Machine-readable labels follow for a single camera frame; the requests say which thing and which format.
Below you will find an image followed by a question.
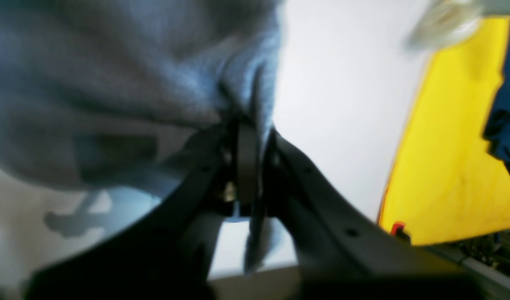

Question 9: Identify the grey t-shirt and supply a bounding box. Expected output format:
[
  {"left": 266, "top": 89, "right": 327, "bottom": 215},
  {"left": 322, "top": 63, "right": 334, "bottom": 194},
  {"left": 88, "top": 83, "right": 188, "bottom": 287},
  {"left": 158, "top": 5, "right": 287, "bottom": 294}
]
[{"left": 0, "top": 0, "right": 299, "bottom": 271}]

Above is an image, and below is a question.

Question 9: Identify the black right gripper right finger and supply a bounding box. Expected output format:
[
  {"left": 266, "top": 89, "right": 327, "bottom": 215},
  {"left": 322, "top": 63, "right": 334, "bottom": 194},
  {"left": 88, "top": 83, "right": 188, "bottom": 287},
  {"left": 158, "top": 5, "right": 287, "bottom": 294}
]
[{"left": 263, "top": 130, "right": 480, "bottom": 300}]

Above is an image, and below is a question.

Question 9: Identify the yellow panel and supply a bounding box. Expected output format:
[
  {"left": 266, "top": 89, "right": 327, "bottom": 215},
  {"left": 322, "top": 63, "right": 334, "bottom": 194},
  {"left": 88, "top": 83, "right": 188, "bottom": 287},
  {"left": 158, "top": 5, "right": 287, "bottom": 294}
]
[{"left": 377, "top": 17, "right": 510, "bottom": 245}]

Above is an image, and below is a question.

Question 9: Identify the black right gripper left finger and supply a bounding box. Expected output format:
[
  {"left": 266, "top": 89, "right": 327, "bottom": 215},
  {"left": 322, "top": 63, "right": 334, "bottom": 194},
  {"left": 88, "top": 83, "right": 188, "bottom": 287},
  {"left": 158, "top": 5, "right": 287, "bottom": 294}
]
[{"left": 25, "top": 125, "right": 239, "bottom": 300}]

